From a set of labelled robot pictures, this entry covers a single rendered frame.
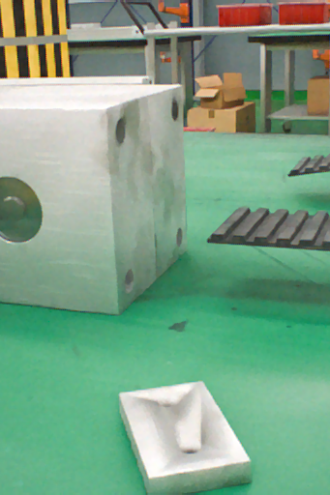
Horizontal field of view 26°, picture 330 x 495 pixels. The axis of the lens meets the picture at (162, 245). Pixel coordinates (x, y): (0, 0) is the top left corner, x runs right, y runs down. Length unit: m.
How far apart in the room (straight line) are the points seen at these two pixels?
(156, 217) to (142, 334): 0.08
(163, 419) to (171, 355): 0.06
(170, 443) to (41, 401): 0.06
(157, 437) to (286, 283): 0.16
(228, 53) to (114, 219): 8.20
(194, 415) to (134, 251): 0.12
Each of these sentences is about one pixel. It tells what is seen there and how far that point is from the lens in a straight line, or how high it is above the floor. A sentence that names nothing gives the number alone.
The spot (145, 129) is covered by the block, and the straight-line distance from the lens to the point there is 0.35.
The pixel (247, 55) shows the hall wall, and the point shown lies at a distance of 8.43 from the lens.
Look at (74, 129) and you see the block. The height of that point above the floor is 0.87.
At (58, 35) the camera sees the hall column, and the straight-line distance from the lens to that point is 3.89.
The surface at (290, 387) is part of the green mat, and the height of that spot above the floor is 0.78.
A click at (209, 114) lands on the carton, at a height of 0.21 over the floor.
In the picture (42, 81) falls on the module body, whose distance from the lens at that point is 0.62.
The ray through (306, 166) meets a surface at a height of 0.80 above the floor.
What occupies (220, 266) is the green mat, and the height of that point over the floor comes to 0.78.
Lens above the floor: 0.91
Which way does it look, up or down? 17 degrees down
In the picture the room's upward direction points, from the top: 2 degrees counter-clockwise
